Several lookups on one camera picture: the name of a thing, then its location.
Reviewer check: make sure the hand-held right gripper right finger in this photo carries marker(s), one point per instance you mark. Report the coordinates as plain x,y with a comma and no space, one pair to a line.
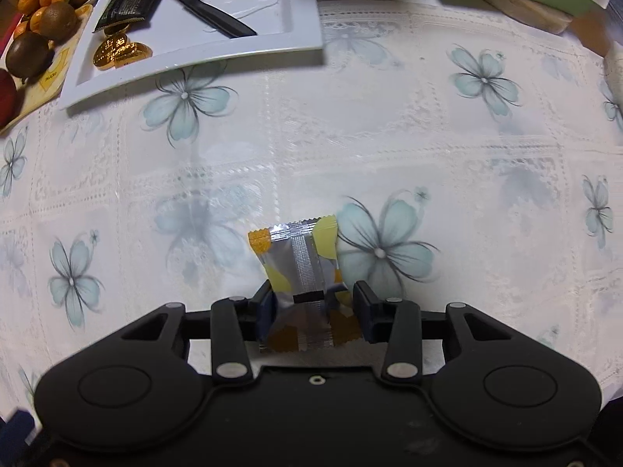
367,311

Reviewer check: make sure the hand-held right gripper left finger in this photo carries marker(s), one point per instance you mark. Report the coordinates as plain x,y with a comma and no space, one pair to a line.
267,311

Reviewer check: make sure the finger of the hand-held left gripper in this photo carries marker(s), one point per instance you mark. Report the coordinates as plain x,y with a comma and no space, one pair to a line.
14,425

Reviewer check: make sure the yellow silver snack packet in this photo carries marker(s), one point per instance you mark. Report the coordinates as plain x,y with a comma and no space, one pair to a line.
301,262

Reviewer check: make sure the white rectangular plate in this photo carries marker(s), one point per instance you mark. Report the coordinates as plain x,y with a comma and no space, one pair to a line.
233,53

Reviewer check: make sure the gold foil chocolate ingot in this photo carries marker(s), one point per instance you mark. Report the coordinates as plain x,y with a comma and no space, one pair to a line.
136,53

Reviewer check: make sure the gold foil chocolate coin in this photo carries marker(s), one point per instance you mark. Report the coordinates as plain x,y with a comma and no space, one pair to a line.
108,51

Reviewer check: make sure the yellow plastic tray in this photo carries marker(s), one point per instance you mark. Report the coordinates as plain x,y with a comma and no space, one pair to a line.
53,78

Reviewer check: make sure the red apple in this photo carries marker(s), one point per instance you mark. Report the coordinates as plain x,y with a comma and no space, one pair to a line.
9,97

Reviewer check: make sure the beige wooden board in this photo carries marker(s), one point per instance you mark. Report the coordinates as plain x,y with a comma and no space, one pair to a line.
530,14

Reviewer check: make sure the brown kiwi fruit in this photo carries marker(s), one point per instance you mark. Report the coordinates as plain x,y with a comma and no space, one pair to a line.
29,54
58,20

